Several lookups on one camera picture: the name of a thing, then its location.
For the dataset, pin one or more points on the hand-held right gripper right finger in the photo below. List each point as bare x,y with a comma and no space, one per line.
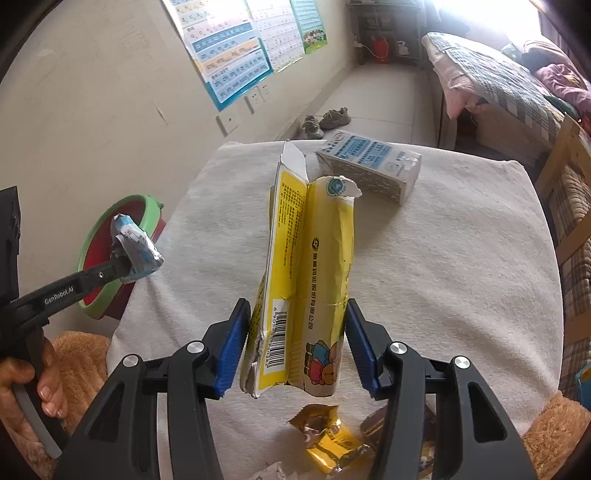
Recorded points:
362,355

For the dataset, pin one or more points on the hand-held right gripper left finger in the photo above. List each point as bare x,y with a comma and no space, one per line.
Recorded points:
231,355

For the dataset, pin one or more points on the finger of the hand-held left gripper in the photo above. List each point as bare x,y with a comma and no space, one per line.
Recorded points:
104,274

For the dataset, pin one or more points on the green-rimmed red bin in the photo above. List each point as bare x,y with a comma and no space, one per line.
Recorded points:
99,240

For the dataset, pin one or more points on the blue white wrapper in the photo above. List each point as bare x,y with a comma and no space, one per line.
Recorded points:
136,249

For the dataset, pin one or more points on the yellow cardboard carton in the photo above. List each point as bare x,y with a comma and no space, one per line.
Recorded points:
323,258

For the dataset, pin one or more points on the person's left hand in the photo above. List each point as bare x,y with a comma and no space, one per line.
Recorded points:
14,383

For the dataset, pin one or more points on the dark brown foil wrapper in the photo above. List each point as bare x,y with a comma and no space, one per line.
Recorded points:
371,424

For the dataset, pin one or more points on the yellow brown candy wrapper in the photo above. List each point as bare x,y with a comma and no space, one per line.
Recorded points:
332,438

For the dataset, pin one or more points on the white blue milk carton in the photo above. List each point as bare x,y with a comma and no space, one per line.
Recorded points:
369,161

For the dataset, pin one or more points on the person's right leg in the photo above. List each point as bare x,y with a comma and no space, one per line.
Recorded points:
554,429

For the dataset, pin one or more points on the pink bed sheet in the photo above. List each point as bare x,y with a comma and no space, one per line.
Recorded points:
457,87

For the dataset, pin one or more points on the red plastic container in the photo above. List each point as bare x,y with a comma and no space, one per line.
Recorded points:
378,47

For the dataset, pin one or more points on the bed with plaid quilt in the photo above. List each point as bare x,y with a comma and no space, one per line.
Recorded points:
498,78

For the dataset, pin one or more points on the dark storage shelf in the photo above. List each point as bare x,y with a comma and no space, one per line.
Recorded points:
364,18

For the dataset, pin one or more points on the purple clothes pile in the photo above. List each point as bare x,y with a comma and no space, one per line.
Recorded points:
558,74

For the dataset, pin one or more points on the white wall socket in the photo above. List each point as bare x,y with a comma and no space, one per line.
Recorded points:
263,93
251,104
228,123

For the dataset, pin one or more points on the blue-bordered wall poster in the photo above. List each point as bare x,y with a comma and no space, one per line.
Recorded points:
221,50

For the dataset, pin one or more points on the wooden bench frame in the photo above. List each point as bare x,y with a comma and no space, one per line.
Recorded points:
565,152

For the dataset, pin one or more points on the white wall poster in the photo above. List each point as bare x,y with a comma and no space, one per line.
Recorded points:
281,37

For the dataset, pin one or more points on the green-bordered wall poster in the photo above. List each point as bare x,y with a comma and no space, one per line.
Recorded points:
309,23

